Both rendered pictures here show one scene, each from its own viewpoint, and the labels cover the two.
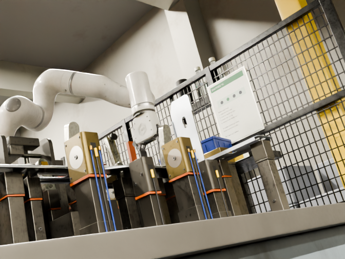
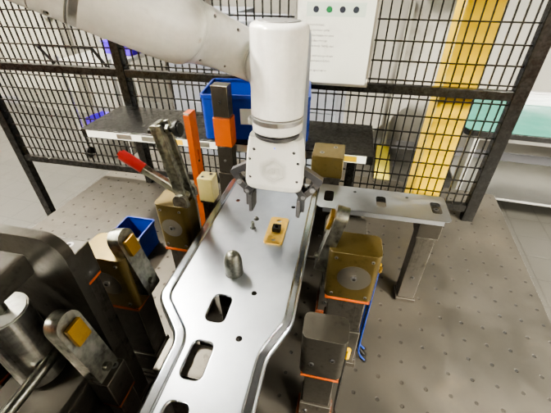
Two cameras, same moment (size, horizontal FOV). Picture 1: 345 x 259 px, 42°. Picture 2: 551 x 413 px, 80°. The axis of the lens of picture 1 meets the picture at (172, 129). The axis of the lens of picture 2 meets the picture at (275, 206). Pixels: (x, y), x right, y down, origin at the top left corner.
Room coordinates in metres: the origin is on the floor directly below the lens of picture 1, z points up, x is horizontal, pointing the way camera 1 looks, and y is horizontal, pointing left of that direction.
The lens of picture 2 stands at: (1.06, 0.32, 1.44)
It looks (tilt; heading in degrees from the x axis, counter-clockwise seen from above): 36 degrees down; 333
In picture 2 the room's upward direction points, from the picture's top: straight up
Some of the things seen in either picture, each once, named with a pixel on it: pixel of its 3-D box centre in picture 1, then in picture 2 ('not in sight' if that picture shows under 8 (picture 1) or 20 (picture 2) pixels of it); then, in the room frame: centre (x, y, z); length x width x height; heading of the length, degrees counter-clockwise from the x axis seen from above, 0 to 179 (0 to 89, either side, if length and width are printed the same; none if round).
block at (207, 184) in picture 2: not in sight; (215, 237); (1.69, 0.17, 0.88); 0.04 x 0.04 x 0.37; 51
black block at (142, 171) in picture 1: (154, 207); (326, 377); (1.28, 0.11, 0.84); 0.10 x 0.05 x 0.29; 51
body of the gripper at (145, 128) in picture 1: (147, 126); (276, 156); (1.52, 0.09, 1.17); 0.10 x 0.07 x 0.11; 51
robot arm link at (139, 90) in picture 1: (139, 91); (277, 69); (1.52, 0.08, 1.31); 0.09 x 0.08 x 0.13; 173
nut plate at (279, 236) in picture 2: not in sight; (276, 229); (1.52, 0.09, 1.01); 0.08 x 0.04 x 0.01; 141
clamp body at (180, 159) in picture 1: (192, 192); (351, 307); (1.37, -0.01, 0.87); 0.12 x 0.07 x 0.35; 51
